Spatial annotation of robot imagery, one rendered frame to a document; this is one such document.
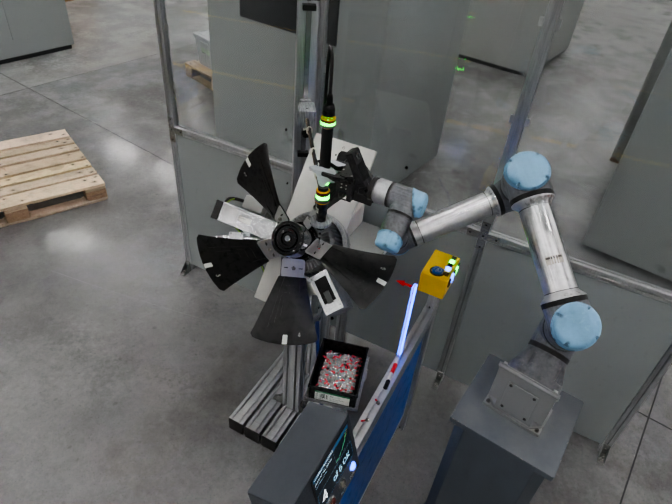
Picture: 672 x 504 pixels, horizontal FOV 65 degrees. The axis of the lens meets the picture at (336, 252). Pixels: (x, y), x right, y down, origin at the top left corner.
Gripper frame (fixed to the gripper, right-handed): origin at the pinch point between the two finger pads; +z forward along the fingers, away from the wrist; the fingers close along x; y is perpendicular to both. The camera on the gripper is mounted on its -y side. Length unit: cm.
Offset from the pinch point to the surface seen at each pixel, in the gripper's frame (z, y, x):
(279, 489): -38, 26, -80
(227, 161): 89, 61, 70
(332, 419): -40, 25, -60
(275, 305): 3, 47, -18
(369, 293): -25.6, 35.6, -6.9
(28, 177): 274, 138, 75
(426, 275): -36, 44, 21
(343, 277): -15.9, 33.7, -6.6
